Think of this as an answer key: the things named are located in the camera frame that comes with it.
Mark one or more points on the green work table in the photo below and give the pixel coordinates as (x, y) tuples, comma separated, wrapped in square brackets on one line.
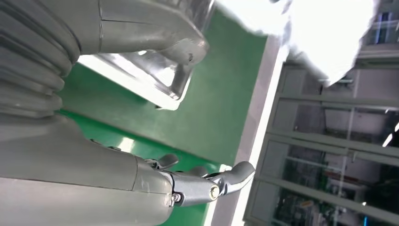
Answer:
[(212, 109)]

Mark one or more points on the glass partition with frames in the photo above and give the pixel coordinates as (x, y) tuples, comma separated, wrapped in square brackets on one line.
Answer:
[(311, 156)]

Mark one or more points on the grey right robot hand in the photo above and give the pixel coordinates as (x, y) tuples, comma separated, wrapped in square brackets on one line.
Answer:
[(62, 174)]

